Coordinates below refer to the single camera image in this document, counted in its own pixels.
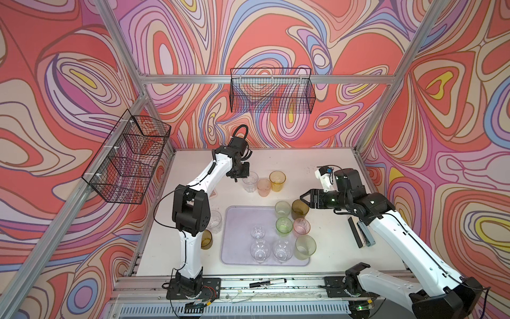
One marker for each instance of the dark amber cup left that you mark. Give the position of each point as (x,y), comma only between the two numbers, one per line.
(207,240)

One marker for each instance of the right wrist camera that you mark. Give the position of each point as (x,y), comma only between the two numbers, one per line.
(325,174)

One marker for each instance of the black white marker pen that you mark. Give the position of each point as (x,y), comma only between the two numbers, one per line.
(267,283)

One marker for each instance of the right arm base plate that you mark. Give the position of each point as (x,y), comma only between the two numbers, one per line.
(336,288)

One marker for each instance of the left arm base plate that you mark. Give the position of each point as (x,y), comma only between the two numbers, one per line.
(187,289)

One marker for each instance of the yellow transparent cup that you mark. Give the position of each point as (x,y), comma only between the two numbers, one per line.
(277,180)

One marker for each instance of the bright green cup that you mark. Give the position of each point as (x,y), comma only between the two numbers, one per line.
(284,226)

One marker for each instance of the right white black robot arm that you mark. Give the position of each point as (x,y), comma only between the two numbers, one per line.
(440,291)

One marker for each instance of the dark olive textured cup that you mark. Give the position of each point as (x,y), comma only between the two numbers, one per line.
(299,209)

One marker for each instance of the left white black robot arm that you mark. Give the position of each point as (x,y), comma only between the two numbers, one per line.
(191,211)

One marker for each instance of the stapler black cream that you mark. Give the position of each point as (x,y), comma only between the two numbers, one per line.
(361,233)

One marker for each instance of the pale green frosted large cup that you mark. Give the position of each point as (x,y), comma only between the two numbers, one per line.
(305,247)

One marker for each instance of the lavender plastic tray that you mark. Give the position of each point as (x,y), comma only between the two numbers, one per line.
(239,221)

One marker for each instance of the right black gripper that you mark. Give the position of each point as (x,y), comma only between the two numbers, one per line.
(313,193)

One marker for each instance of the small clear cup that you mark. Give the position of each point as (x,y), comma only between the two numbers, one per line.
(258,232)

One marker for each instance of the black wire basket back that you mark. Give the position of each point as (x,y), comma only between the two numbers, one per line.
(276,90)

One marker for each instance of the pink transparent cup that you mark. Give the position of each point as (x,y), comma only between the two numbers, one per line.
(301,226)

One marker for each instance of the black wire basket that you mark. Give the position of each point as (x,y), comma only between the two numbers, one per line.
(276,90)
(134,148)

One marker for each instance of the black wire basket left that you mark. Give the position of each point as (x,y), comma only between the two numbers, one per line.
(134,148)

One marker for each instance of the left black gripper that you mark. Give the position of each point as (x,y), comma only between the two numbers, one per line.
(246,173)

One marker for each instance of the peach transparent cup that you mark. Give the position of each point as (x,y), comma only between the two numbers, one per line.
(264,187)

